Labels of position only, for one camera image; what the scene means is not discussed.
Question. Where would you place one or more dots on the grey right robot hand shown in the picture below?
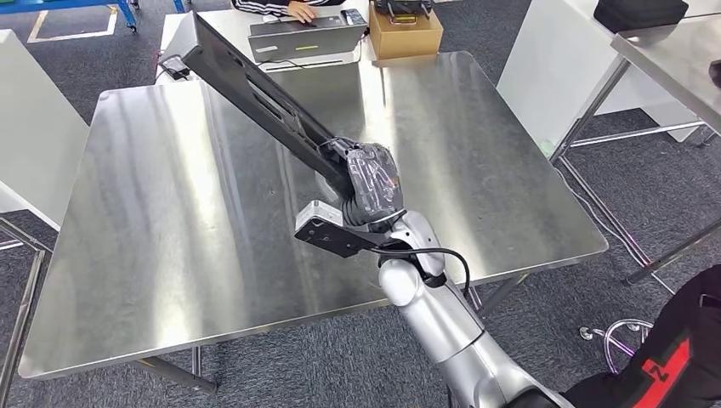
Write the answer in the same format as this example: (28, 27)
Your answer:
(374, 180)

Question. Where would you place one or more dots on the long black plastic part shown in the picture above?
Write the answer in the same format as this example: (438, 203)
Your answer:
(253, 90)

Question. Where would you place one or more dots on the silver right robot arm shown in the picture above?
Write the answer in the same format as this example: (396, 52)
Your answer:
(445, 326)

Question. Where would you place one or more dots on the cardboard box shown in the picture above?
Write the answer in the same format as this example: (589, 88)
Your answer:
(405, 39)

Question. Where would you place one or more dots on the grey laptop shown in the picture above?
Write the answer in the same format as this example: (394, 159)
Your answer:
(304, 39)

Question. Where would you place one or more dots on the black phone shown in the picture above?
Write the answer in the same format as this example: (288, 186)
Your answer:
(354, 17)

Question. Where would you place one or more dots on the person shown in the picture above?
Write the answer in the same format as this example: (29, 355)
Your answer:
(687, 338)
(301, 10)

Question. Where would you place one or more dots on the stainless steel table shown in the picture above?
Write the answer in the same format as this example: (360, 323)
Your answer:
(169, 225)

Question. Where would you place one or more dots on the white desk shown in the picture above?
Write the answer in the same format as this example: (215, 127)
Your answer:
(225, 22)

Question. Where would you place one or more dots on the black power adapter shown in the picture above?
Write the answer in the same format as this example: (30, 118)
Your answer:
(175, 67)

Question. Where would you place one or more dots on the chrome swivel stool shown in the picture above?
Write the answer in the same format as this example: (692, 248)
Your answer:
(586, 333)

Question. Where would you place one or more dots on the black fabric bundle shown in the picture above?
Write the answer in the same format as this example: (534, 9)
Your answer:
(715, 73)

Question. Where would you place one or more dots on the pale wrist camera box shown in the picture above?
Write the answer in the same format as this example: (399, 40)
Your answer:
(318, 214)

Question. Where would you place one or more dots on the blue steel frame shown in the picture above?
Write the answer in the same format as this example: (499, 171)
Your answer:
(56, 4)

